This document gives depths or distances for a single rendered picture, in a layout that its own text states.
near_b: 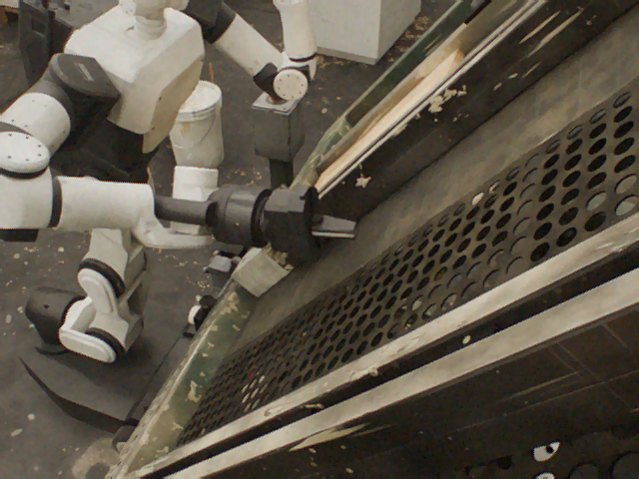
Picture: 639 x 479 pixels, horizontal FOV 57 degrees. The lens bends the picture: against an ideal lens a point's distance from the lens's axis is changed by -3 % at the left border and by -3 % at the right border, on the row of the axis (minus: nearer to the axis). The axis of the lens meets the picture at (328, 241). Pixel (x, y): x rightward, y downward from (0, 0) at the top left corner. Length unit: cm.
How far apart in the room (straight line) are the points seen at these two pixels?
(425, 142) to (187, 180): 35
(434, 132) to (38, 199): 53
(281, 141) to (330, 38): 232
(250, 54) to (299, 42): 11
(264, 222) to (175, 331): 135
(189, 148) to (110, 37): 186
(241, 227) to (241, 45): 64
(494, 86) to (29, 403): 195
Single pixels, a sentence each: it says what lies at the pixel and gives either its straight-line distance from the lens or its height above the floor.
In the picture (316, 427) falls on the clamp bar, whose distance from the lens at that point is 43.
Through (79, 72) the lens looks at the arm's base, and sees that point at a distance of 108.
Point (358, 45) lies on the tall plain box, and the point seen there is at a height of 13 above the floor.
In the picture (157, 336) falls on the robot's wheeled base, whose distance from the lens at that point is 216.
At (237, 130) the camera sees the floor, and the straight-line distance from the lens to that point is 339.
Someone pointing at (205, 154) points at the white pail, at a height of 10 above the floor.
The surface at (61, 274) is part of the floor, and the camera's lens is 274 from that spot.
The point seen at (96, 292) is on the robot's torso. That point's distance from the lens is 174.
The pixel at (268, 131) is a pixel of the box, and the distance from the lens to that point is 177.
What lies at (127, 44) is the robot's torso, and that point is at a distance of 118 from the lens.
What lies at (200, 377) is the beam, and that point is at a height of 89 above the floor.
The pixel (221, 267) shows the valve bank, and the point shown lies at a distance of 149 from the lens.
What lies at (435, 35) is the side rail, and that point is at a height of 119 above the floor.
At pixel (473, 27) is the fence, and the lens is 126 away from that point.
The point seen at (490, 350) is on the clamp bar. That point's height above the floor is 157.
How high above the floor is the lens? 182
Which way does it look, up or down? 43 degrees down
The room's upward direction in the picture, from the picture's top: straight up
